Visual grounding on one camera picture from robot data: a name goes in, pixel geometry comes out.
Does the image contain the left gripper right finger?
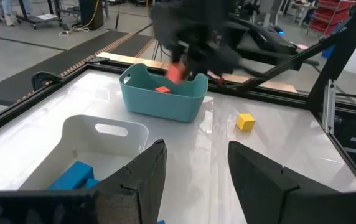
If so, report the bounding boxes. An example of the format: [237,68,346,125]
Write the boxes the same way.
[227,141,353,224]

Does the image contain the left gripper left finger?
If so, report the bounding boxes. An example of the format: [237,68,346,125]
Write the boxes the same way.
[90,139,168,224]

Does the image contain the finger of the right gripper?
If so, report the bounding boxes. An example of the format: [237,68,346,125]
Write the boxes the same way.
[170,45,184,66]
[187,52,210,78]

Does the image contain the blue arch wooden block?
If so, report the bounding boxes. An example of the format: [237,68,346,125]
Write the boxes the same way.
[84,178,101,190]

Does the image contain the blue rectangular wooden block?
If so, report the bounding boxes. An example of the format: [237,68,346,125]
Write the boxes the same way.
[47,161,95,190]

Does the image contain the yellow wooden cube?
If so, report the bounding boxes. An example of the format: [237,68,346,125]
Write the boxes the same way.
[235,113,256,132]

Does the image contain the teal plastic bin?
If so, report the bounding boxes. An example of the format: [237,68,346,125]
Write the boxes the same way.
[119,63,209,123]

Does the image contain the white translucent plastic bin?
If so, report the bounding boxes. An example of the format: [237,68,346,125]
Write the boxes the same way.
[19,114,150,191]

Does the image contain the black box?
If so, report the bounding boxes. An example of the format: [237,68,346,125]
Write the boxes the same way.
[78,0,104,31]

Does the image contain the black hazard-striped floor mat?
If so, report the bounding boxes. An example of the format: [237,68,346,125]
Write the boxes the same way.
[0,30,156,105]

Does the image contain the red shelf rack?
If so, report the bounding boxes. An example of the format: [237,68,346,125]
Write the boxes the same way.
[308,0,356,35]

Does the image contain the blue container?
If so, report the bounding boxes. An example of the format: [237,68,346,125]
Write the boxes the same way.
[322,44,337,60]

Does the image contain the black rolling cart base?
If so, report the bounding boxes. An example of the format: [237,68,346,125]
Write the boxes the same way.
[16,0,61,30]

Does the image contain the person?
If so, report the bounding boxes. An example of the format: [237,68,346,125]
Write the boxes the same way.
[0,0,32,26]

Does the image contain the yellow cable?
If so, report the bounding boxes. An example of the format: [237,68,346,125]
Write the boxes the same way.
[58,0,100,37]

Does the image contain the silver aluminium bracket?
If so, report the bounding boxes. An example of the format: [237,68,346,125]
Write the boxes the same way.
[322,79,337,135]

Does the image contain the black frame clamp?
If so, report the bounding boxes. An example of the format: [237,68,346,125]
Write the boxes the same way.
[31,70,63,91]

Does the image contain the black aluminium table frame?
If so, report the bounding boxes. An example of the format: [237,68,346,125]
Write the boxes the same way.
[0,0,356,194]

